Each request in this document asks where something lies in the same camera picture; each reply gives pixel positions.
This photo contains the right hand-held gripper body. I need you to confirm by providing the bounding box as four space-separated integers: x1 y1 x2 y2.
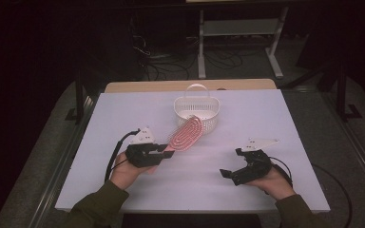
232 137 280 187

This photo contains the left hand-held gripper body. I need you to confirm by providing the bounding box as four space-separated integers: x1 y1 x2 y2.
125 126 164 169

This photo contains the pink hairbrush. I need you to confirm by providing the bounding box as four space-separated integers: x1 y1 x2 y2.
146 115 205 175

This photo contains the white plastic basket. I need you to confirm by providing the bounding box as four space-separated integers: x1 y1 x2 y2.
173 83 221 134

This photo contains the person's left hand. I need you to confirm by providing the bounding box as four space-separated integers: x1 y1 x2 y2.
109 151 158 191

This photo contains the person's right hand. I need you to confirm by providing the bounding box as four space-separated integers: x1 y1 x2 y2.
252 164 297 201

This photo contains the black metal stand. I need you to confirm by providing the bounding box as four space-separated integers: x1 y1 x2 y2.
64 67 89 125
335 61 364 124

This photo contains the white metal stand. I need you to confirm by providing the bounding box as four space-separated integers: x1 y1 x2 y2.
197 6 290 81

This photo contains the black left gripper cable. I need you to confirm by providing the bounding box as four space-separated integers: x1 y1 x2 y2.
104 128 142 183

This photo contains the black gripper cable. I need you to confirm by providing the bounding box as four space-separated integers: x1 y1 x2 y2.
268 156 354 228
104 128 142 183

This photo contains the bundle of floor cables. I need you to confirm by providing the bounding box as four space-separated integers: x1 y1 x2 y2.
132 32 251 82

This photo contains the metal frame rail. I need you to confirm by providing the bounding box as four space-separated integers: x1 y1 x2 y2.
321 91 365 199
28 94 97 228

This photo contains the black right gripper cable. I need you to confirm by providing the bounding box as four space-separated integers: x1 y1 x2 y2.
268 156 354 228

